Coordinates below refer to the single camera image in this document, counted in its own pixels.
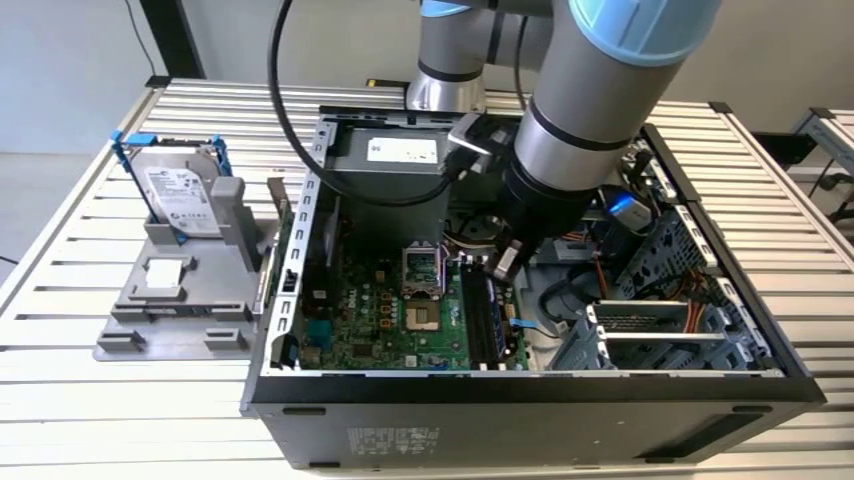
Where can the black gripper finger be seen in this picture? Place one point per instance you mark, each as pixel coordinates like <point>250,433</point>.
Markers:
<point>529,257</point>
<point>504,267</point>

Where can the blue RAM stick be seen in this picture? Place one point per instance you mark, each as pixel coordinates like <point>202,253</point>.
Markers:
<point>500,315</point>

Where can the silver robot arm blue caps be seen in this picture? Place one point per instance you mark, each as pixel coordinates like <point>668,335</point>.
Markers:
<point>601,100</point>

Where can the black RAM slot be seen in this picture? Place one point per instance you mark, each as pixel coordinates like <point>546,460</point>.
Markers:
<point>470,312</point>
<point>488,325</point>
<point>480,312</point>

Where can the round black fan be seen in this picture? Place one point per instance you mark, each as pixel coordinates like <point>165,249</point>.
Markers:
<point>477,230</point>

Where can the CPU socket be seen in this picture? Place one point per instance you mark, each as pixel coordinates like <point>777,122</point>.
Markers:
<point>423,315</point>

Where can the perforated metal disk bay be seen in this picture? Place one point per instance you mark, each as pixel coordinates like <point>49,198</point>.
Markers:
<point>657,260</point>

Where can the grey power supply unit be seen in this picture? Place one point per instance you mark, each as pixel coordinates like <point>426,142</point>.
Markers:
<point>387,225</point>

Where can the green motherboard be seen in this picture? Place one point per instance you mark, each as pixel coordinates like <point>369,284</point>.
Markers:
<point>363,305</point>

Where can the black expansion slot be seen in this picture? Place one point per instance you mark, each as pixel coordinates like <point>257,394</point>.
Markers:
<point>323,280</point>

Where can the blue expansion slot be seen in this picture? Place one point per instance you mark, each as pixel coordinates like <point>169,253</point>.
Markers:
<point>321,332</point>

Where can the black open PC case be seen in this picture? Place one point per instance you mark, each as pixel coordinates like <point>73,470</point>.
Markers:
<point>468,435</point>

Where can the small yellow black tag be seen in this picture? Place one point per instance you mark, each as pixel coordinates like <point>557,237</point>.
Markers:
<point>371,82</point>

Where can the small black box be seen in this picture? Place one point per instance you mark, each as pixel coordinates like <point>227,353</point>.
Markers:
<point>788,150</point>

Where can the grey parts rack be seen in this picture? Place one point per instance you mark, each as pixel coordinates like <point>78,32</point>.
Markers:
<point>201,280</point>

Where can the neighbouring slatted metal table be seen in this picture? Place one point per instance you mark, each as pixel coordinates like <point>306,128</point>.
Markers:
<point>834,135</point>

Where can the silver CPU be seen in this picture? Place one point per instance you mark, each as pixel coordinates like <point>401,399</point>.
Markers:
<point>162,275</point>

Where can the blue disk carrier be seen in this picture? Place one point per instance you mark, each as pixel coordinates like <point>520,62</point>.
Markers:
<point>134,140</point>

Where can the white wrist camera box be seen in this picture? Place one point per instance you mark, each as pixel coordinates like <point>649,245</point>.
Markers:
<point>630,215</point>

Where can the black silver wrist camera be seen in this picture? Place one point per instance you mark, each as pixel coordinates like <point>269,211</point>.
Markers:
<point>470,140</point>

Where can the graphics card metal bracket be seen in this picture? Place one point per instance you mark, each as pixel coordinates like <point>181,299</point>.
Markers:
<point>283,210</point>

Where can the black upright post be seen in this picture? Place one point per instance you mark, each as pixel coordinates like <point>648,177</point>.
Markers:
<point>177,40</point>

